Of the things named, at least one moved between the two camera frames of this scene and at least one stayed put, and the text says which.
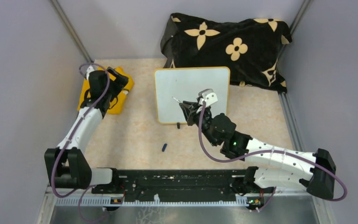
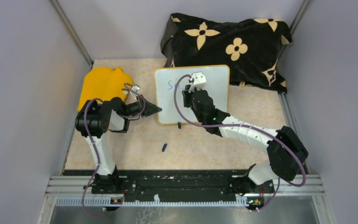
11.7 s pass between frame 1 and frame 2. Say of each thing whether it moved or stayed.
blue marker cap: stayed
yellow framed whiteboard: stayed
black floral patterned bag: stayed
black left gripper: moved
